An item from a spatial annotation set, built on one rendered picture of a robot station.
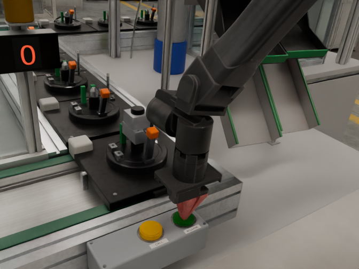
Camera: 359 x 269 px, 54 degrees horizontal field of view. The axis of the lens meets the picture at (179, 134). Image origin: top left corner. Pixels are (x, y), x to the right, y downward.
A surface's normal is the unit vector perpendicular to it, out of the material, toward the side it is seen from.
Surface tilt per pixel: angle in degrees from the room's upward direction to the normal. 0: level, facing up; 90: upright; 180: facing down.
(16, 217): 0
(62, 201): 0
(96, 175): 0
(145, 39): 90
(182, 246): 90
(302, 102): 90
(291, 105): 45
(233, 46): 70
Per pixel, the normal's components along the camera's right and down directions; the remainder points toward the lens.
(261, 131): 0.34, -0.29
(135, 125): 0.56, 0.44
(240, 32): -0.73, -0.05
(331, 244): 0.08, -0.88
